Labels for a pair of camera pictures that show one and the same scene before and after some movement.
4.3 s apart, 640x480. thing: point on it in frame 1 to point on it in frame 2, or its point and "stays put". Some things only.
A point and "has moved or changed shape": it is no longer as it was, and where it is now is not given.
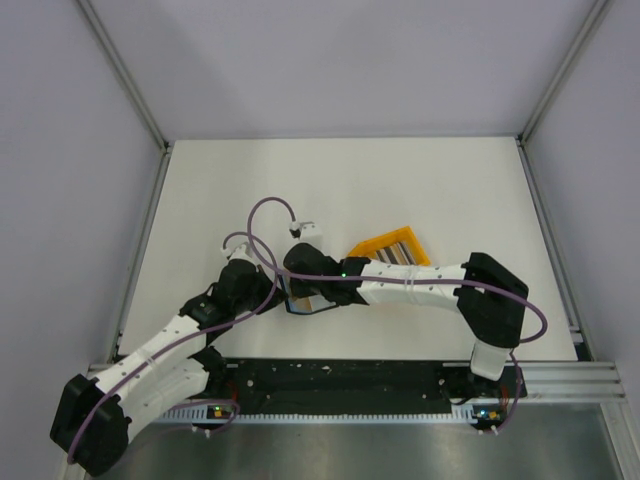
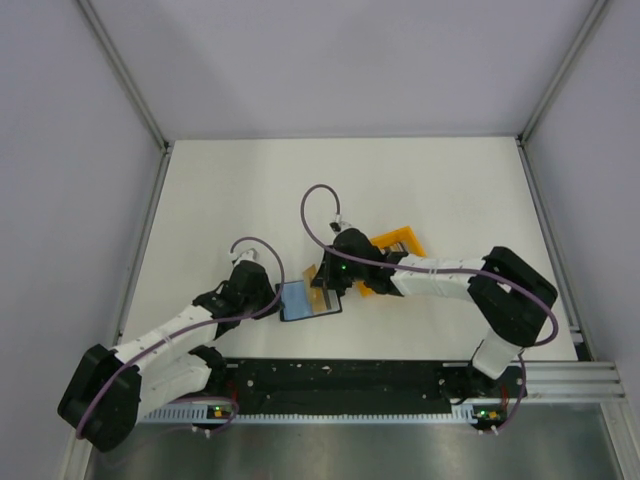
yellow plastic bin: x=370 y=248 stays put
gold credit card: x=303 y=304 has moved or changed shape
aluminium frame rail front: x=546 y=382 stays put
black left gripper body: x=258 y=295 stays put
